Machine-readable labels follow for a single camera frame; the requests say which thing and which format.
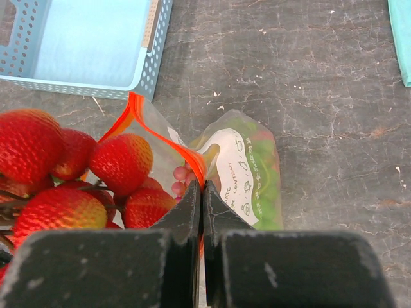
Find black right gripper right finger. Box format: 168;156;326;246
202;182;396;307

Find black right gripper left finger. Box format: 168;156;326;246
1;181;201;307

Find green grapes bunch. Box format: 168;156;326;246
224;116;283;230

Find purple grapes bunch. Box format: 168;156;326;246
171;164;197;197

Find clear orange zip bag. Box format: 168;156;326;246
80;91;284;257

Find red strawberries with leaf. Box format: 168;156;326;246
0;108;179;283

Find light blue plastic basket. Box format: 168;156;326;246
1;0;173;100

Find teal cloth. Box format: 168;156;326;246
387;0;411;88

